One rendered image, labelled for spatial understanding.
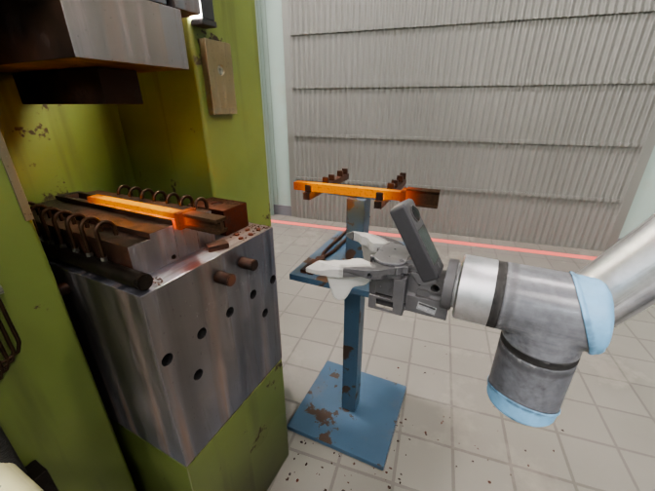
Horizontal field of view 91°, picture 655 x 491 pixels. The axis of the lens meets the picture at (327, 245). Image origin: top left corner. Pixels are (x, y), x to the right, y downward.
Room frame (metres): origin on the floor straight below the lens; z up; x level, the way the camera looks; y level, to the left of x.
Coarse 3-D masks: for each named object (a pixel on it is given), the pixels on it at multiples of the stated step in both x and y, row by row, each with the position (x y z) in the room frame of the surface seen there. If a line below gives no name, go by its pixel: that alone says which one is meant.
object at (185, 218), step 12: (108, 204) 0.72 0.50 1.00; (120, 204) 0.70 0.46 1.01; (132, 204) 0.69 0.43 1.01; (144, 204) 0.69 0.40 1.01; (168, 216) 0.63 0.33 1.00; (180, 216) 0.61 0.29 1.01; (192, 216) 0.60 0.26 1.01; (204, 216) 0.59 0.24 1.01; (216, 216) 0.59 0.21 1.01; (180, 228) 0.60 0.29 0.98; (192, 228) 0.60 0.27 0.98; (204, 228) 0.59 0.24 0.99; (216, 228) 0.58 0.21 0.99
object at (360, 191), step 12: (300, 180) 0.96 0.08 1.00; (324, 192) 0.90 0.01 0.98; (336, 192) 0.89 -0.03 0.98; (348, 192) 0.88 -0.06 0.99; (360, 192) 0.86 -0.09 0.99; (372, 192) 0.85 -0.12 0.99; (384, 192) 0.84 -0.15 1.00; (396, 192) 0.82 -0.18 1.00; (408, 192) 0.82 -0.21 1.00; (420, 192) 0.81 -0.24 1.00; (432, 192) 0.79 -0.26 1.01; (420, 204) 0.81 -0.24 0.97; (432, 204) 0.80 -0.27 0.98
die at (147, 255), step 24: (72, 192) 0.82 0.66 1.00; (96, 192) 0.86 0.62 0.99; (96, 216) 0.66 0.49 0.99; (120, 216) 0.66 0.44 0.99; (144, 216) 0.64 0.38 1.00; (120, 240) 0.55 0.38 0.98; (144, 240) 0.55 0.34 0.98; (168, 240) 0.59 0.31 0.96; (192, 240) 0.64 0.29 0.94; (120, 264) 0.53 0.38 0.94; (144, 264) 0.54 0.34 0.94; (168, 264) 0.58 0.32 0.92
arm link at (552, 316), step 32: (512, 288) 0.33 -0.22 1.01; (544, 288) 0.32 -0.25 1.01; (576, 288) 0.32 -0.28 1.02; (608, 288) 0.32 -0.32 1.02; (512, 320) 0.32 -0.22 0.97; (544, 320) 0.31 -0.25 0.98; (576, 320) 0.30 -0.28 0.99; (608, 320) 0.29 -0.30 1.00; (544, 352) 0.30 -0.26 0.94; (576, 352) 0.30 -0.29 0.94
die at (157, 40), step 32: (0, 0) 0.58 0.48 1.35; (32, 0) 0.55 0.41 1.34; (64, 0) 0.52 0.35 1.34; (96, 0) 0.56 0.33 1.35; (128, 0) 0.61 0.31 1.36; (0, 32) 0.60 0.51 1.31; (32, 32) 0.56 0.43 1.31; (64, 32) 0.52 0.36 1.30; (96, 32) 0.55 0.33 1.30; (128, 32) 0.60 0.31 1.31; (160, 32) 0.65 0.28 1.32; (0, 64) 0.61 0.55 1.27; (32, 64) 0.61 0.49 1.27; (64, 64) 0.61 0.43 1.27; (96, 64) 0.61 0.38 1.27; (128, 64) 0.61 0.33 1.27; (160, 64) 0.64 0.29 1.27
